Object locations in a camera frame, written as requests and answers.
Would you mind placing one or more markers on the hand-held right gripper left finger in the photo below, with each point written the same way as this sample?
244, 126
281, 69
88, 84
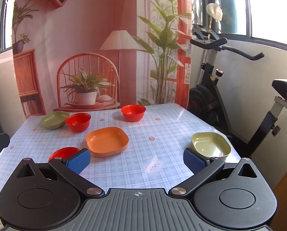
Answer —
78, 160

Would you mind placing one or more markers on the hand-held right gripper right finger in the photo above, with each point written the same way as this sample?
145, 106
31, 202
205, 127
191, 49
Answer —
194, 160

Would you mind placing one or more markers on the red plastic bowl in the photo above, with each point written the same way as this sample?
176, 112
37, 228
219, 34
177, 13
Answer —
78, 122
61, 153
133, 113

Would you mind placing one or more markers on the green plastic plate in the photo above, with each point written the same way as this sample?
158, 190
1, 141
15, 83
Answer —
210, 144
53, 119

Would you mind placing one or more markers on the orange plastic plate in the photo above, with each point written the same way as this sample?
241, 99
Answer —
107, 141

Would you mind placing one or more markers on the blue plaid tablecloth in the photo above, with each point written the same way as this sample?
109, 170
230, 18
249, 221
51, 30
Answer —
138, 132

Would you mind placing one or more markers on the black exercise bike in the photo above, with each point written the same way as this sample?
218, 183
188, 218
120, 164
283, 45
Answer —
210, 93

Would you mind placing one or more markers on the printed room backdrop cloth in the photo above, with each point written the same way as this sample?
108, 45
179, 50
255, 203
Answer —
85, 33

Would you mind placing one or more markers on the white plastic bag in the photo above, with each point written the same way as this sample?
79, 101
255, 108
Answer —
215, 10

